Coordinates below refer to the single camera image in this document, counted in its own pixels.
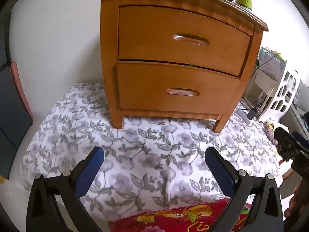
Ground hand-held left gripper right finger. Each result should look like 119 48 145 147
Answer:
205 147 283 232

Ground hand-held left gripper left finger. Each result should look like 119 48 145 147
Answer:
26 146 105 232

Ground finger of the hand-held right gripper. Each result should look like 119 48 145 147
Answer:
274 127 300 162
292 130 309 154

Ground person's right hand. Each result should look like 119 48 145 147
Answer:
284 182 302 219

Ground colourful snack packets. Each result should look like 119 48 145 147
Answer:
262 120 278 143

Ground black charger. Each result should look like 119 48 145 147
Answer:
246 104 262 120

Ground white cutout chair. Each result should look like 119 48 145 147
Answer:
263 70 301 116

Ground grey floral white blanket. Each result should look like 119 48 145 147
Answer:
20 82 285 220

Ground white small table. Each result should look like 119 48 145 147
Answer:
243 64 278 109

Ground red floral blanket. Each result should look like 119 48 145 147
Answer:
109 197 254 232

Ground white storage box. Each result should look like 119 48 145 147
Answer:
257 47 286 83

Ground dark panel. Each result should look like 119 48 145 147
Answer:
0 64 33 180

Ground pink board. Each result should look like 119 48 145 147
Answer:
10 61 34 119

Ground wooden nightstand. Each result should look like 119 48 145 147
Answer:
97 0 269 133

